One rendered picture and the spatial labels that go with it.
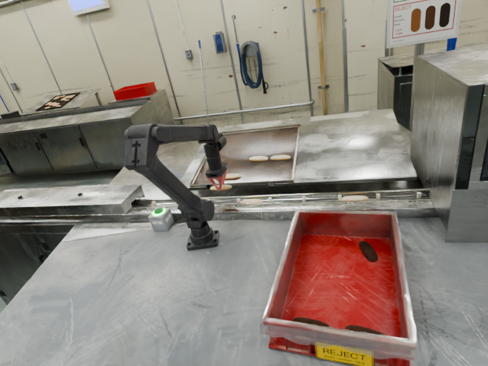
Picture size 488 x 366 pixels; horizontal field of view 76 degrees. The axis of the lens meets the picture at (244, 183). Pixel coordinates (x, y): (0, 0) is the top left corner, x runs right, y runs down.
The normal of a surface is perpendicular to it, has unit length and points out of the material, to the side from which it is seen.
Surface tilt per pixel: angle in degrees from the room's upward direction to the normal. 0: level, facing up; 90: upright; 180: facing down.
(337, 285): 0
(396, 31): 90
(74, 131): 90
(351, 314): 0
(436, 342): 0
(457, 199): 90
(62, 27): 90
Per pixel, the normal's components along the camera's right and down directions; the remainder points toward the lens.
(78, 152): -0.23, 0.48
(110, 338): -0.18, -0.87
